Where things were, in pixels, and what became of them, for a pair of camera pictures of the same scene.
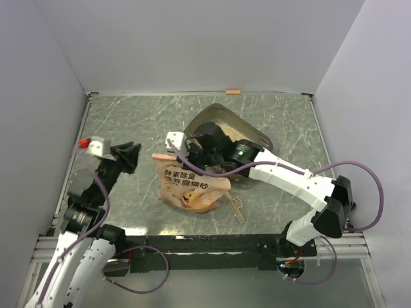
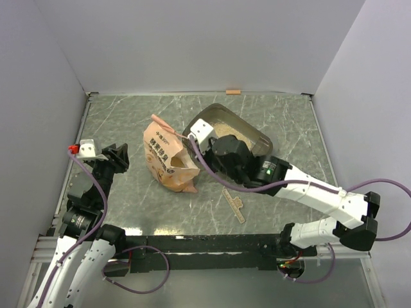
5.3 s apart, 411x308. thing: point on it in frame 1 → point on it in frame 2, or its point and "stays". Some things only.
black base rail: (213, 252) stays
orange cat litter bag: (187, 189) → (166, 158)
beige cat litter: (231, 132) stays
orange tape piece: (233, 92) stays
